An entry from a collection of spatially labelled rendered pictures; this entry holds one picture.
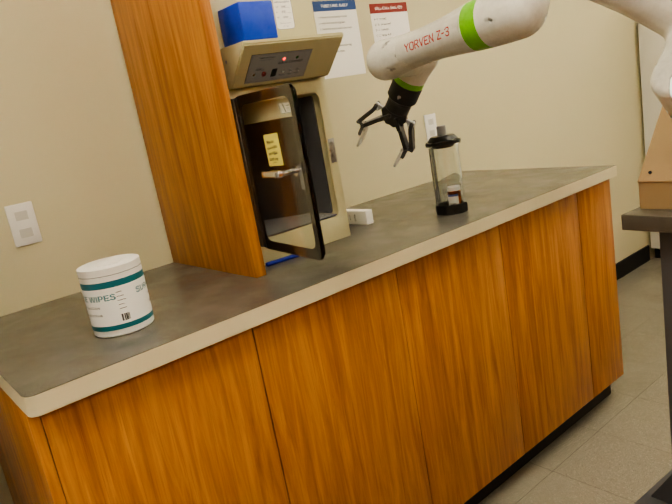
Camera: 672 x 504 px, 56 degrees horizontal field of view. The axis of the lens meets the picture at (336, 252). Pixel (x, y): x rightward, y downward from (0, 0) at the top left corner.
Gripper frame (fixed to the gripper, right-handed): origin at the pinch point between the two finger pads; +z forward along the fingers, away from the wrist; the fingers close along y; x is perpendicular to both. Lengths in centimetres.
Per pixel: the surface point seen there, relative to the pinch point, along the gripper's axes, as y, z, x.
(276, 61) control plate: 28, -31, 33
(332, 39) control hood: 20.2, -35.8, 18.2
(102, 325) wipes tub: 21, 3, 103
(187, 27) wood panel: 47, -35, 46
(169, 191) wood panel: 44, 16, 46
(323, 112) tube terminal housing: 16.0, -14.9, 18.5
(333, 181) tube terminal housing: 4.5, 0.2, 24.7
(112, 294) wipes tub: 22, -4, 99
